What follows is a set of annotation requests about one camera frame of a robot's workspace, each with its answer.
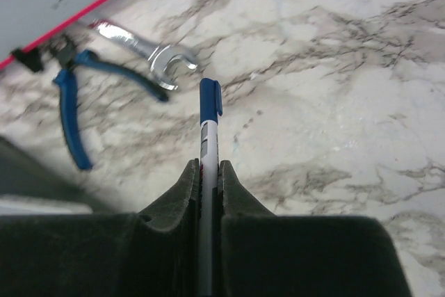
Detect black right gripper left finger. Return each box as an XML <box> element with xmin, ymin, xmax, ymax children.
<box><xmin>131</xmin><ymin>159</ymin><xmax>200</xmax><ymax>296</ymax></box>

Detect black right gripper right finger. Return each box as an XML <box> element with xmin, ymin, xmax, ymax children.
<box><xmin>218</xmin><ymin>160</ymin><xmax>274</xmax><ymax>296</ymax></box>

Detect blue whiteboard marker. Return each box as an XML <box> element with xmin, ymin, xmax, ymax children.
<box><xmin>197</xmin><ymin>120</ymin><xmax>219</xmax><ymax>296</ymax></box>

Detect blue marker cap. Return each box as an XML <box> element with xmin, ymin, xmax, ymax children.
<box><xmin>200</xmin><ymin>78</ymin><xmax>223</xmax><ymax>124</ymax></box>

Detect black whiteboard stand foot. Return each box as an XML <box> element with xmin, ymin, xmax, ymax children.
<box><xmin>10</xmin><ymin>47</ymin><xmax>44</xmax><ymax>73</ymax></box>

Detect small grey white box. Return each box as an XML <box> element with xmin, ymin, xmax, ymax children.
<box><xmin>1</xmin><ymin>195</ymin><xmax>93</xmax><ymax>216</ymax></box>

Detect silver open-end wrench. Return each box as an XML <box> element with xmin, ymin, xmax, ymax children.
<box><xmin>86</xmin><ymin>19</ymin><xmax>199</xmax><ymax>91</ymax></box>

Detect blue handled pliers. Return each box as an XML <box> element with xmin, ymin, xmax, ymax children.
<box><xmin>48</xmin><ymin>34</ymin><xmax>169</xmax><ymax>170</ymax></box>

